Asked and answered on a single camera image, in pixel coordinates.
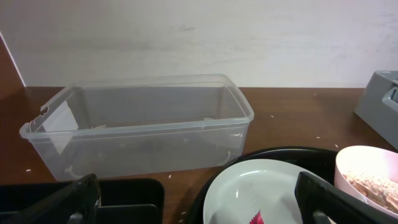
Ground red snack wrapper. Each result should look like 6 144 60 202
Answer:
249 210 264 224

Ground white plate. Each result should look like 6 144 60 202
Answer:
203 159 336 224

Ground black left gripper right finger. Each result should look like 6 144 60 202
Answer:
294 172 397 224

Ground grey dishwasher rack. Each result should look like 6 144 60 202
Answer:
354 70 397 148

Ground round black tray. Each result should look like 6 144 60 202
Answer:
185 146 337 224

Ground rice and food scraps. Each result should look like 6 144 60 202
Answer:
343 172 397 213

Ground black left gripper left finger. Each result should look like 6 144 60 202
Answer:
1 174 101 224

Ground black rectangular tray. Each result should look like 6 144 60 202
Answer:
1 179 165 224

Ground pink bowl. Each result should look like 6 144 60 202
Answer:
334 146 397 218

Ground clear plastic bin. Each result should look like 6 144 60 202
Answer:
19 74 254 181

